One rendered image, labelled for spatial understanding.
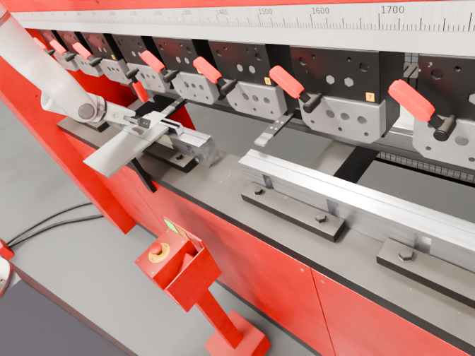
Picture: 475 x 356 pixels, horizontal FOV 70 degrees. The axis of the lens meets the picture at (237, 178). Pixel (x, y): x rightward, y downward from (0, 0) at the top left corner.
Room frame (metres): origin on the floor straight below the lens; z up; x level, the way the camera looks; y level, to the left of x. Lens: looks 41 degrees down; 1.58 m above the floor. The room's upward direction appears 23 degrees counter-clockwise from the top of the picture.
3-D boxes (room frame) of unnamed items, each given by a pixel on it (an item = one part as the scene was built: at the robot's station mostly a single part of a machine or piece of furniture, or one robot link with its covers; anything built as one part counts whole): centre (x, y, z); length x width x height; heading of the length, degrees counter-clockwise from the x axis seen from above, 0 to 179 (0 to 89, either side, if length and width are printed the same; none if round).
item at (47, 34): (1.49, 0.42, 1.26); 0.15 x 0.09 x 0.17; 33
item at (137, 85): (0.97, 0.16, 1.20); 0.04 x 0.02 x 0.10; 123
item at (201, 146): (1.09, 0.16, 0.92); 0.39 x 0.06 x 0.10; 33
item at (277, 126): (0.83, -0.20, 1.01); 0.26 x 0.12 x 0.05; 123
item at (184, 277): (0.69, 0.28, 0.75); 0.20 x 0.16 x 0.18; 33
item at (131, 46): (0.99, 0.09, 1.26); 0.15 x 0.09 x 0.17; 33
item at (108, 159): (1.05, 0.31, 1.00); 0.26 x 0.18 x 0.01; 123
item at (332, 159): (0.84, -0.46, 0.81); 0.64 x 0.08 x 0.14; 123
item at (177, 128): (1.11, 0.17, 0.98); 0.20 x 0.03 x 0.03; 33
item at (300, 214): (0.59, -0.09, 0.89); 0.30 x 0.05 x 0.03; 33
